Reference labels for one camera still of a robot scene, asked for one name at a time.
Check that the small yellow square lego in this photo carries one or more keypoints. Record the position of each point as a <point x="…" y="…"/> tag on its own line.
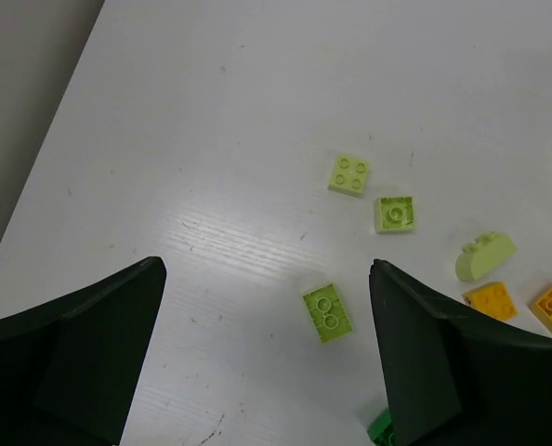
<point x="493" y="300"/>

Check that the lime green rectangular lego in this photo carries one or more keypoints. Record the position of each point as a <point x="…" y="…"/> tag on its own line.
<point x="327" y="312"/>

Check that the light green square lego upturned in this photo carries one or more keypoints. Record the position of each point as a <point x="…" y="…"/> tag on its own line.
<point x="394" y="214"/>

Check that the light green square lego studs-up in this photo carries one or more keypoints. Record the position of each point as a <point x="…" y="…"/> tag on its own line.
<point x="349" y="175"/>

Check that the light green curved lego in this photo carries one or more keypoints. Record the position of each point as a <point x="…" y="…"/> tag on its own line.
<point x="486" y="253"/>

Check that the dark green lego brick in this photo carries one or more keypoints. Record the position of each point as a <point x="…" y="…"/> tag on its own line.
<point x="381" y="431"/>

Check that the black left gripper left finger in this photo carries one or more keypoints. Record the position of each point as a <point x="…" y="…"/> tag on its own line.
<point x="69" y="368"/>

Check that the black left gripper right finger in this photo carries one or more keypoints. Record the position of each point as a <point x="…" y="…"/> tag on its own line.
<point x="453" y="375"/>

